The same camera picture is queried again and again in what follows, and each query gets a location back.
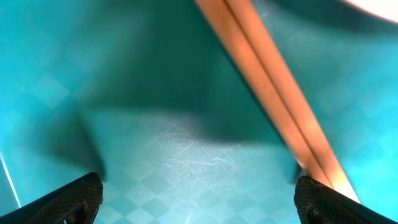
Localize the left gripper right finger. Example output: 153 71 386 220
294 175 397 224

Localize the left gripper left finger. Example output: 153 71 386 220
1 172 103 224

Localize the wooden chopstick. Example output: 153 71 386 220
195 0 332 187
227 0 359 202

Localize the teal plastic serving tray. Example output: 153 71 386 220
1 0 397 223

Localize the white round plate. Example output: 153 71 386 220
342 0 397 23

